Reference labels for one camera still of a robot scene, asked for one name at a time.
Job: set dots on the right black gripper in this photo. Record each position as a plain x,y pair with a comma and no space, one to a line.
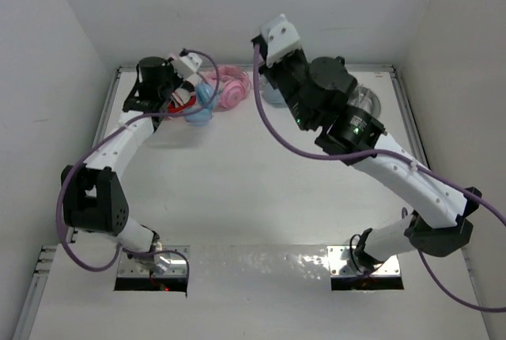
296,55

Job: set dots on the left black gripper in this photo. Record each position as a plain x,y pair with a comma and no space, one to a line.
168,68

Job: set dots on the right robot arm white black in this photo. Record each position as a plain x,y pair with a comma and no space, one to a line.
438,225

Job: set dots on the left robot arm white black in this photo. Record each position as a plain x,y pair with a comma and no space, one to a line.
92,199

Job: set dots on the red black headphones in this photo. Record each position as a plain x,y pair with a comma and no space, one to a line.
179,102

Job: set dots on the light blue headphones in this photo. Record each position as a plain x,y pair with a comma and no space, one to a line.
272,96

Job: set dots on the white grey headphones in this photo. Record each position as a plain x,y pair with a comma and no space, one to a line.
364,98

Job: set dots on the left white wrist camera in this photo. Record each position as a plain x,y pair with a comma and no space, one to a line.
186,65

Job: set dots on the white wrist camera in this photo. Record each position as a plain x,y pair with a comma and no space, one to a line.
281,39
186,65

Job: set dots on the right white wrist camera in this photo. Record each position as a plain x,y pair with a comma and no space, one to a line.
281,39

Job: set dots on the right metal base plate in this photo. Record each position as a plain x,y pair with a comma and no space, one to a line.
342,266

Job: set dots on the metal base plate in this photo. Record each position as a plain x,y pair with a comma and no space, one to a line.
172,264
342,266

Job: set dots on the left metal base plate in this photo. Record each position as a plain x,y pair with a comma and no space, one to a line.
172,264

